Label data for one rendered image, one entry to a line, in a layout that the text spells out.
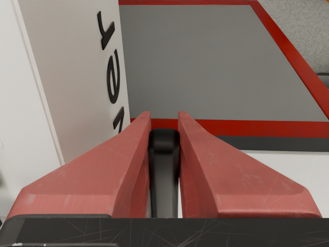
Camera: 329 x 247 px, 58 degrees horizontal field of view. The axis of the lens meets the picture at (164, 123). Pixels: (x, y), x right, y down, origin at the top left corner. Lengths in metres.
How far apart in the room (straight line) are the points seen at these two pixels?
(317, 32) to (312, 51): 0.07
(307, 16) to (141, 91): 0.77
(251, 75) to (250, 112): 0.11
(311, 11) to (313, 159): 0.81
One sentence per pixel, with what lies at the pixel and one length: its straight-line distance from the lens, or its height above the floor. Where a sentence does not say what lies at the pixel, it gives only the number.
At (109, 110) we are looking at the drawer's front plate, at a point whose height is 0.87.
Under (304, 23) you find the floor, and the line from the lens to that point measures 1.11.
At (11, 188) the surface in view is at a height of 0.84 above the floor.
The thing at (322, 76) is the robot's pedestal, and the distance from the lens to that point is 1.21.
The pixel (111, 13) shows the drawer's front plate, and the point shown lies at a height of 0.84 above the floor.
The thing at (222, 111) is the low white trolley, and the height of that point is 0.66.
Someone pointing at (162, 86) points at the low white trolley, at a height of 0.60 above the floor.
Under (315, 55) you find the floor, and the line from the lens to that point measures 1.17.
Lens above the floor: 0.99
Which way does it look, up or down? 54 degrees down
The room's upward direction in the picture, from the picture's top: 175 degrees counter-clockwise
